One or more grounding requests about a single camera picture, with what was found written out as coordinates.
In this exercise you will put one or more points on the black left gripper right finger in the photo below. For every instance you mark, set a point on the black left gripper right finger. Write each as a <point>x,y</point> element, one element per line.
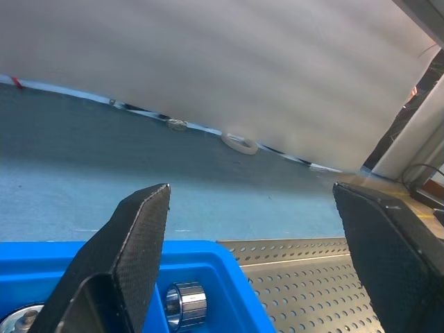
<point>388,263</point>

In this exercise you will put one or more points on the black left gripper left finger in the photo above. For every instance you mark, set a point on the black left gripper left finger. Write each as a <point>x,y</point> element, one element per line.
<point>132,249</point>

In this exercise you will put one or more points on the blue compartment tray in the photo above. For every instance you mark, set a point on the blue compartment tray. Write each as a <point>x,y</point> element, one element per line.
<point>194,248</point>

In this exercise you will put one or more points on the perforated metal tray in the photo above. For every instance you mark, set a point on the perforated metal tray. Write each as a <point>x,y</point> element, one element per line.
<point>305,295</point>

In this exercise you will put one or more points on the white tape roll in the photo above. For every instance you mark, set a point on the white tape roll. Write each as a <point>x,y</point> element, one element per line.
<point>239,147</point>

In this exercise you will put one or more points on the small red clip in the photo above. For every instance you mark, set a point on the small red clip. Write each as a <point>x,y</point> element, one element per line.
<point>17,82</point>

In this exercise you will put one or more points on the white backdrop sheet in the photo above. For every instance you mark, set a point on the white backdrop sheet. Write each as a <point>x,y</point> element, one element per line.
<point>208,52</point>

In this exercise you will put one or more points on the white upright post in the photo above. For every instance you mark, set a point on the white upright post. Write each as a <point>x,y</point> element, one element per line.
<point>409,138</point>

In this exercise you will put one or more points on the dark grey frame bar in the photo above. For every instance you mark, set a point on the dark grey frame bar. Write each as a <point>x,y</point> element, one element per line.
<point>430,14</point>

